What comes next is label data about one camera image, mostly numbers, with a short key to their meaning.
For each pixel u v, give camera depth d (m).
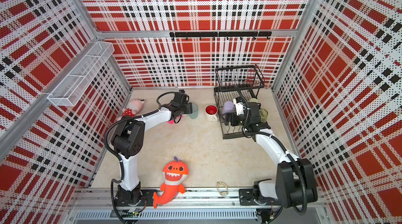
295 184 0.41
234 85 1.19
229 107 0.93
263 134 0.57
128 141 0.53
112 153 0.53
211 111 1.04
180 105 0.79
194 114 0.98
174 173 0.74
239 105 0.76
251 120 0.65
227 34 0.89
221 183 0.78
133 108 1.02
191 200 0.74
